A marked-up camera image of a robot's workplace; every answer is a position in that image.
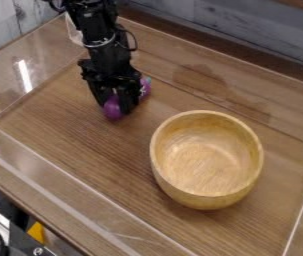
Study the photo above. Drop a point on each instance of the purple toy eggplant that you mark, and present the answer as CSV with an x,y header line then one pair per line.
x,y
111,106

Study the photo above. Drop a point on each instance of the brown wooden bowl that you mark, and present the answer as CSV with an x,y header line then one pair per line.
x,y
205,158

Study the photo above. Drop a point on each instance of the clear acrylic corner bracket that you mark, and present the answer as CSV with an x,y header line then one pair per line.
x,y
73,33

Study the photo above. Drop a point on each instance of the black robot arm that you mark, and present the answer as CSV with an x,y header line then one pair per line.
x,y
94,19

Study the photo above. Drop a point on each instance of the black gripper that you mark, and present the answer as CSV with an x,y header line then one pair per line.
x,y
107,69

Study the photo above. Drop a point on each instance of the black metal base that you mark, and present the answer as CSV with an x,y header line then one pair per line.
x,y
16,243

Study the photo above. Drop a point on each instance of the clear acrylic tray wall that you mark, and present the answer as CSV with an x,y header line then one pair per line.
x,y
76,169

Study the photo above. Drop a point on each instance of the yellow tag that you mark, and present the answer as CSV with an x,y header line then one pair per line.
x,y
36,232

